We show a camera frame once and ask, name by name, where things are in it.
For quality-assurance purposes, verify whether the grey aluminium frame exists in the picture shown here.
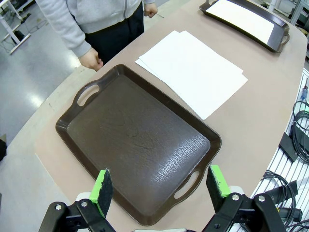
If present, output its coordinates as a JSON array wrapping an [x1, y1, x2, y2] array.
[[288, 0, 309, 26]]

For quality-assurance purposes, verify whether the brown plastic serving tray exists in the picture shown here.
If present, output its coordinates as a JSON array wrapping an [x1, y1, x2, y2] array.
[[198, 0, 290, 53], [55, 64, 222, 227]]

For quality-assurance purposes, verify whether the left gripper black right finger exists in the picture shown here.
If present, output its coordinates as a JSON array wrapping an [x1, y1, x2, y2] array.
[[202, 165, 287, 232]]

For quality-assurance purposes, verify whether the person's right forearm grey sleeve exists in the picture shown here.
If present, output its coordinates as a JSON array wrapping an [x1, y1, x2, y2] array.
[[36, 0, 98, 59]]

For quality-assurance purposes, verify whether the black cable coil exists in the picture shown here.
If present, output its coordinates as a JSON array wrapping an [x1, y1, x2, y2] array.
[[260, 169, 309, 232], [291, 100, 309, 170]]

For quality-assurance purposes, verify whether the person's left hand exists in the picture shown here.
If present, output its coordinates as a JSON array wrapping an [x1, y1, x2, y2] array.
[[144, 3, 159, 19]]

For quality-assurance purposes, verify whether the person in grey hoodie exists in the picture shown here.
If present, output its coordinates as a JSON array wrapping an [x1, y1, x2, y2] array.
[[35, 0, 157, 65]]

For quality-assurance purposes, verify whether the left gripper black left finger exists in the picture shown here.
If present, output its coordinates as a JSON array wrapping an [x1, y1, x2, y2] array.
[[38, 168, 114, 232]]

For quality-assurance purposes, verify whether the black metal bracket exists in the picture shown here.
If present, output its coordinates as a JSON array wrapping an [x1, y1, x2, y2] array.
[[279, 131, 300, 162]]

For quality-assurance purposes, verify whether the person's right hand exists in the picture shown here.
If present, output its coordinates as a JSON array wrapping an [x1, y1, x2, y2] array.
[[79, 47, 104, 72]]

